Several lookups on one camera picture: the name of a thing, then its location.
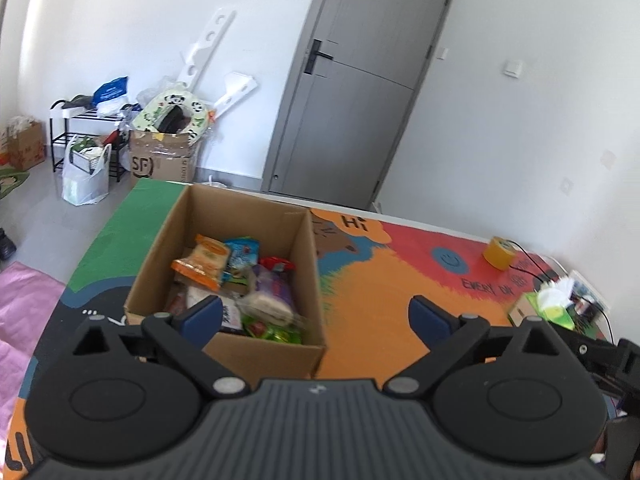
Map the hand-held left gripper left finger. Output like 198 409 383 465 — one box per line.
45 295 251 401

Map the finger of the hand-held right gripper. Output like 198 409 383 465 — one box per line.
550 317 621 376

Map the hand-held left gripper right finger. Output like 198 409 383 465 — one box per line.
382 296 591 401

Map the white black label cake packet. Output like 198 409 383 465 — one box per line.
185 287 246 333

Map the orange cracker packet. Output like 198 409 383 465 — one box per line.
171 234 232 292

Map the purple bread packet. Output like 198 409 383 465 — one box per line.
237 265 303 328

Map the green snack packet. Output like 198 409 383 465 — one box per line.
242 320 303 345

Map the blue snack packet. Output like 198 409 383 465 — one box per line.
222 237 261 281

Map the red dark label snack packet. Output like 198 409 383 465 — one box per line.
259 256 296 273

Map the white power strip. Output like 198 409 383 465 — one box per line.
570 270 611 311

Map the green tissue box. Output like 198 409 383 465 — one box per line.
508 277 576 331

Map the colourful printed table mat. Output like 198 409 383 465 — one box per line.
7 180 621 476

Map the yellow tape roll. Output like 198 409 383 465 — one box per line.
482 236 521 272

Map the taped brown cardboard box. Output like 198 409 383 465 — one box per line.
129 127 203 183

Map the pink blanket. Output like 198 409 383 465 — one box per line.
0 260 66 461

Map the white plastic bag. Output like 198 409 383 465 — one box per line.
61 135 112 207

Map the panda print toilet seat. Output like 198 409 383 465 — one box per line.
132 87 211 141

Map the short white board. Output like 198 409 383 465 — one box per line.
214 72 258 121

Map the green floor mat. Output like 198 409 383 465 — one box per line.
0 167 31 201

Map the black shoe rack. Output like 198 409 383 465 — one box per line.
49 100 132 183

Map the grey door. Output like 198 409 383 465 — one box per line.
262 0 461 211

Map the blue plastic bag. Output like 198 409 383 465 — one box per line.
92 77 129 106

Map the small brown cardboard box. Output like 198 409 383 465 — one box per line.
0 117 47 171

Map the long white board with holes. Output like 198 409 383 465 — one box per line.
175 7 235 91

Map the black cable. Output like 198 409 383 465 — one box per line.
510 240 613 346

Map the black door handle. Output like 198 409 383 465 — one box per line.
305 39 333 76

